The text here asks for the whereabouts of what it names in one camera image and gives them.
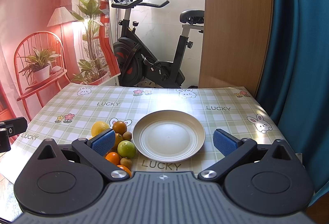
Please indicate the dark orange tangerine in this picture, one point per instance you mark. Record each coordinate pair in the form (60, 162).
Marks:
(119, 127)

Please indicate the red room backdrop poster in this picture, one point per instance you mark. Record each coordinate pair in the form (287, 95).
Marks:
(20, 18)

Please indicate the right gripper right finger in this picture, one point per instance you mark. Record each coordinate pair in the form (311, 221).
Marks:
(235, 151)

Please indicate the yellow lemon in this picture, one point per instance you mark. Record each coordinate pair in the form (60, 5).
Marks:
(99, 127)

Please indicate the teal curtain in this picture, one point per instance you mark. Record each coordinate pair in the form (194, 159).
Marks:
(294, 85)

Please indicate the black exercise bike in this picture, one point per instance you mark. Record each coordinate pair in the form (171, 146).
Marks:
(135, 58)

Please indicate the small brown kiwi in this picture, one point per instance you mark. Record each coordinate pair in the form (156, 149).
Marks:
(127, 136)

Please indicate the brown kiwi front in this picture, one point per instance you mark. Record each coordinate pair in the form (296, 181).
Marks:
(126, 162)

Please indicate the green apple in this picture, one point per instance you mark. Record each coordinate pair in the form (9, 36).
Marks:
(126, 149)

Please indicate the cream round plate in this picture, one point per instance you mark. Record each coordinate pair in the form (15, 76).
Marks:
(168, 136)

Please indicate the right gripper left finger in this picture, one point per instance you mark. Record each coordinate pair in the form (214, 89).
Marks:
(92, 153)

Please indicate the small bright orange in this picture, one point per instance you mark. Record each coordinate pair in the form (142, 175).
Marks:
(113, 157)

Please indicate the wooden panel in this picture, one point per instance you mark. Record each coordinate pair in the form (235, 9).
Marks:
(235, 43)

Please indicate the orange mandarin front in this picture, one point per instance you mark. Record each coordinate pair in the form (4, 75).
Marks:
(124, 168)

